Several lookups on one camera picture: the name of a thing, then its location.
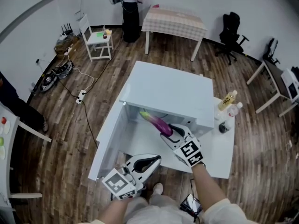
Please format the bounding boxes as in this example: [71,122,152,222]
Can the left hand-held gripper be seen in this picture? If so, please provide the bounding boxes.
[101,154,162,200]

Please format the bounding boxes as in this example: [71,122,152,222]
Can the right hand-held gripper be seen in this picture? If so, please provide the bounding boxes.
[160,124,204,167]

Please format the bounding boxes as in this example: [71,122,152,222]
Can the purple object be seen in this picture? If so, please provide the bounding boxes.
[139,111,174,136]

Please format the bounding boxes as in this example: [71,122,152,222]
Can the white microwave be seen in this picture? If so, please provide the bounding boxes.
[88,61,215,181]

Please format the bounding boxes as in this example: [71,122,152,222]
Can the person's left forearm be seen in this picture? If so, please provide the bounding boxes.
[98,196,131,223]

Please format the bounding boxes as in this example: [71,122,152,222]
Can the person's right forearm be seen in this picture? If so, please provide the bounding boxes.
[191,163,228,213]

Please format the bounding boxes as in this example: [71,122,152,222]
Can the person's white shoe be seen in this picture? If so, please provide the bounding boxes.
[152,182,164,196]

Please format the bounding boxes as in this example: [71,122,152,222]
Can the person's beige trousers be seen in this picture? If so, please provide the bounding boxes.
[126,194,194,224]

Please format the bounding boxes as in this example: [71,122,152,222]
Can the yellow drink bottle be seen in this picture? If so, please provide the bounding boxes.
[217,90,238,112]

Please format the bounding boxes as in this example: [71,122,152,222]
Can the clear bottle with red label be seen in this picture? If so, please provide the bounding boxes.
[227,102,243,118]

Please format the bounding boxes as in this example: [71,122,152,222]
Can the person's white shirt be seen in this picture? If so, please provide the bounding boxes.
[77,197,264,224]

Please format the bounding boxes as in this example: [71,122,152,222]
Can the dark-topped desk with white legs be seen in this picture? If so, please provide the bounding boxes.
[247,59,299,118]

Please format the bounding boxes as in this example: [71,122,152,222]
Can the black office chair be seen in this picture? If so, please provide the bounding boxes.
[263,38,281,66]
[214,12,250,66]

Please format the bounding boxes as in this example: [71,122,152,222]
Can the table with plaid cloth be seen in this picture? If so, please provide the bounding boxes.
[141,5,208,62]

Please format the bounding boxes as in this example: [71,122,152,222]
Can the white box appliance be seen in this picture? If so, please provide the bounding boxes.
[281,66,299,104]

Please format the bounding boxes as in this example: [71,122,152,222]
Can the idle gripper device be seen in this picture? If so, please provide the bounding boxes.
[55,63,75,79]
[39,70,59,93]

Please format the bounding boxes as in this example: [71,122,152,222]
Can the white wooden chair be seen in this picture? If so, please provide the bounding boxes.
[78,14,114,62]

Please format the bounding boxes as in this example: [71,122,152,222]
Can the white side table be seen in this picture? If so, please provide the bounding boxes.
[0,101,52,210]

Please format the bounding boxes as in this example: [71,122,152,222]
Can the brown cardboard box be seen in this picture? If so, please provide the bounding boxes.
[54,35,81,60]

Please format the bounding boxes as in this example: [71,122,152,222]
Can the black wifi router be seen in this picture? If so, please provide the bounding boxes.
[60,23,73,36]

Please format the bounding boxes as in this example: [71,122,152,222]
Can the black recording device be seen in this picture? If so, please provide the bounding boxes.
[179,194,203,217]

